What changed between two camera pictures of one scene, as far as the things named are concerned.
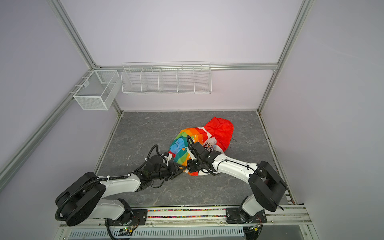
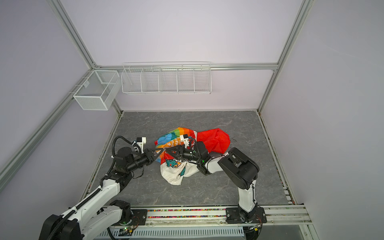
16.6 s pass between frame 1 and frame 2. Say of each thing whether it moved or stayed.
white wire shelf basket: stayed
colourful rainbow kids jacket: moved
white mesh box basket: stayed
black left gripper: moved
